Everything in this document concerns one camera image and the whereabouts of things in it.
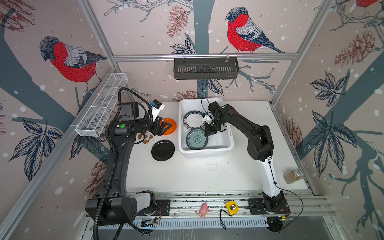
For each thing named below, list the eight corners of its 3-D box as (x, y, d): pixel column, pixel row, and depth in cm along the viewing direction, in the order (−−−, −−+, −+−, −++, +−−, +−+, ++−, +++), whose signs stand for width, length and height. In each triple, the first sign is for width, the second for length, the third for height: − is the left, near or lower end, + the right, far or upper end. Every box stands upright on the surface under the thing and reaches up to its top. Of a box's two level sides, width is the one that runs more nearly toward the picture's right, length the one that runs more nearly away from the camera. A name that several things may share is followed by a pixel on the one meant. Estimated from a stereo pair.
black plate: (150, 161, 92) (149, 159, 89) (154, 142, 101) (153, 139, 98) (173, 161, 92) (172, 159, 89) (175, 142, 101) (175, 139, 98)
